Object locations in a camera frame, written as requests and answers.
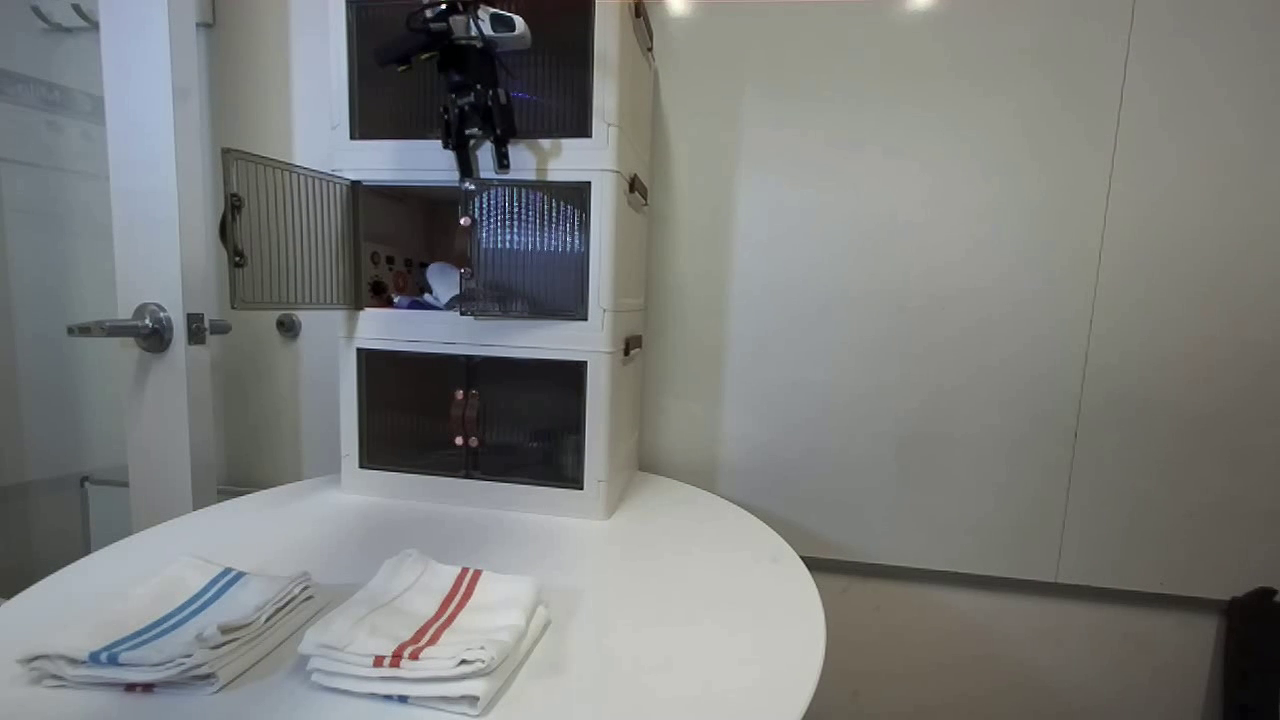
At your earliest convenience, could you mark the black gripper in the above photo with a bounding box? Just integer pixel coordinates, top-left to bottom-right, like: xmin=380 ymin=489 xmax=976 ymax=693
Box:
xmin=439 ymin=47 xmax=515 ymax=188

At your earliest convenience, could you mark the cupboard door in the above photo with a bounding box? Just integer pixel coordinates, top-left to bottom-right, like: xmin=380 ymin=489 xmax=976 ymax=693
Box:
xmin=218 ymin=148 xmax=356 ymax=314
xmin=469 ymin=183 xmax=592 ymax=321

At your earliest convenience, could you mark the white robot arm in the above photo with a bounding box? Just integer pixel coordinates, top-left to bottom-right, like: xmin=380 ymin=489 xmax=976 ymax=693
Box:
xmin=407 ymin=0 xmax=531 ymax=188

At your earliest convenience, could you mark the white object inside cupboard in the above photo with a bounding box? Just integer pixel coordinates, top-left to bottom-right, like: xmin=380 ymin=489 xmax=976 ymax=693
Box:
xmin=422 ymin=262 xmax=462 ymax=307

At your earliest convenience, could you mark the white stacked storage cabinet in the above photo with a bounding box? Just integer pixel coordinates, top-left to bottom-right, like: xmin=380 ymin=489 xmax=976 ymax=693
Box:
xmin=294 ymin=0 xmax=655 ymax=518

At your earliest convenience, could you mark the silver door latch knob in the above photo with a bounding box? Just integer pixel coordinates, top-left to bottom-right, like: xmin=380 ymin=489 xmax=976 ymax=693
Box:
xmin=274 ymin=314 xmax=304 ymax=339

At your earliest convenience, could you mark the white door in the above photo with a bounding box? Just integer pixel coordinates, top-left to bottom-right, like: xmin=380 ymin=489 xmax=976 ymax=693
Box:
xmin=100 ymin=0 xmax=198 ymax=528

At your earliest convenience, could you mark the red striped folded towel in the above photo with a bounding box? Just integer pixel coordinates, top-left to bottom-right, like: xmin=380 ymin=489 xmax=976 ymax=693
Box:
xmin=299 ymin=547 xmax=552 ymax=716

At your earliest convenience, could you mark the blue striped folded towel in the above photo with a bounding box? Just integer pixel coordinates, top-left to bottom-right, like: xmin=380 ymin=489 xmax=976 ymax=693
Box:
xmin=21 ymin=562 xmax=321 ymax=693

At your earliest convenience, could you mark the black object at floor right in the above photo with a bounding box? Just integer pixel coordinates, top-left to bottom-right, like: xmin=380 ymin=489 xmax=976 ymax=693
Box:
xmin=1219 ymin=589 xmax=1280 ymax=720

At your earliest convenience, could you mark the silver door lever handle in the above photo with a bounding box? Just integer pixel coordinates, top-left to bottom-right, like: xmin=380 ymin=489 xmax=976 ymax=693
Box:
xmin=67 ymin=304 xmax=171 ymax=357

